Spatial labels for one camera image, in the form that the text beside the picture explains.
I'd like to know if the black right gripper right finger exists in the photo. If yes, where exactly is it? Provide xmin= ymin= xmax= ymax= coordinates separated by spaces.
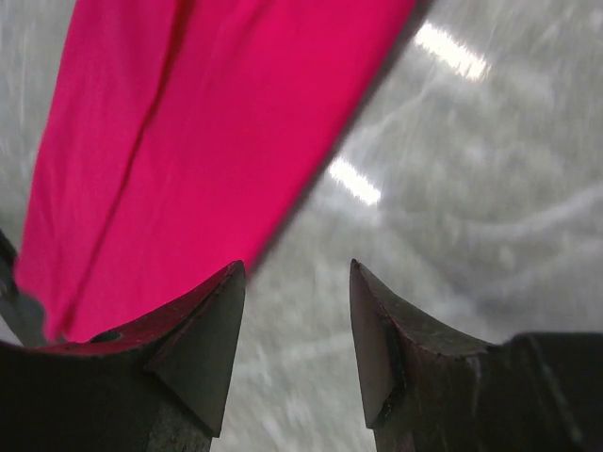
xmin=350 ymin=261 xmax=602 ymax=451

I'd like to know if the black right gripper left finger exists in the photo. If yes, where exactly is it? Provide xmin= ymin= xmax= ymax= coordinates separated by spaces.
xmin=1 ymin=261 xmax=245 ymax=451

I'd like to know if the bright red t-shirt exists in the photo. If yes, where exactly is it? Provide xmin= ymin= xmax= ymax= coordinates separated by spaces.
xmin=15 ymin=1 xmax=414 ymax=341

